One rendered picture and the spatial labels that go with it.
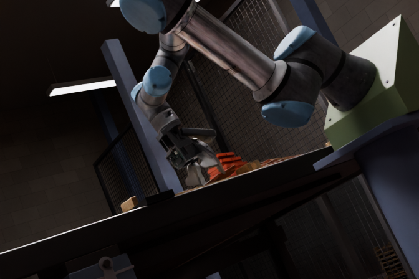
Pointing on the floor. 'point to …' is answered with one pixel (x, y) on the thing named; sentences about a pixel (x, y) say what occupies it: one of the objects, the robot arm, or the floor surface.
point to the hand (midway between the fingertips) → (216, 180)
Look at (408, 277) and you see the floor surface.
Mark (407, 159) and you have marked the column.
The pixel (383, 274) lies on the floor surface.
